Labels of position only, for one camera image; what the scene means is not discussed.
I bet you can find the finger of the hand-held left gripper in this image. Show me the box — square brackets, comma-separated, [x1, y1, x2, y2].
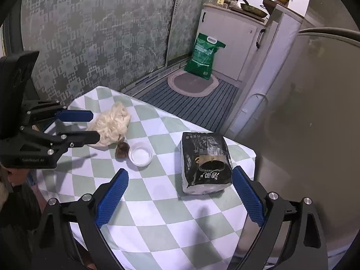
[20, 100, 94, 124]
[48, 130, 101, 150]

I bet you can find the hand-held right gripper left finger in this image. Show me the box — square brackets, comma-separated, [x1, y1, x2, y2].
[34, 168, 129, 270]

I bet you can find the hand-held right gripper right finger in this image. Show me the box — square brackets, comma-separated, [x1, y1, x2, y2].
[232, 166, 330, 270]

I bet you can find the white plastic bag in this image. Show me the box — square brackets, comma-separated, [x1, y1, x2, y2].
[85, 101, 132, 148]

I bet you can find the person's left hand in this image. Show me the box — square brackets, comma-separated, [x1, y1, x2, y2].
[0, 165, 29, 187]

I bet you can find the brown kiwi fruit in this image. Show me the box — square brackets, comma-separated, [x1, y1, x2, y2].
[115, 142, 130, 158]

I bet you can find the green white checkered tablecloth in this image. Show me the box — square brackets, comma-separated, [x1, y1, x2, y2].
[34, 86, 257, 270]

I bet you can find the clear round plastic container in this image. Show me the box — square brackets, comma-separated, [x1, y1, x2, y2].
[128, 142, 154, 167]

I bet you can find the black tissue pack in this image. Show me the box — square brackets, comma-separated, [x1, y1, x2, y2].
[180, 131, 234, 195]

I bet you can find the wide patterned glass door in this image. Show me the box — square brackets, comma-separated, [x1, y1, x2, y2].
[20, 0, 181, 108]

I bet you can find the silver refrigerator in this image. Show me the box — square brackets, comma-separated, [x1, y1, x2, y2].
[225, 0, 360, 263]

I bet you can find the grey striped floor mat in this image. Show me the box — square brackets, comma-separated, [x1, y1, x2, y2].
[123, 70, 241, 134]

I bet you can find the grey oval floor mat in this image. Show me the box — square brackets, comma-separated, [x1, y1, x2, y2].
[167, 71, 219, 98]

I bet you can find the green rice bag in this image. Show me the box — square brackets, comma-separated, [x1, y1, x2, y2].
[184, 33, 227, 81]

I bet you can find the narrow patterned glass door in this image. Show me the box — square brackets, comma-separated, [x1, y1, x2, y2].
[165, 0, 223, 67]

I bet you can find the white cabinet under stove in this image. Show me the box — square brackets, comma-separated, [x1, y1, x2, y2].
[198, 4, 267, 83]

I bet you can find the dark frying pan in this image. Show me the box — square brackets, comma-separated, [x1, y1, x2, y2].
[238, 0, 268, 18]

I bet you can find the wooden cutting board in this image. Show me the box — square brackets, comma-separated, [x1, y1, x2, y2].
[260, 0, 285, 14]

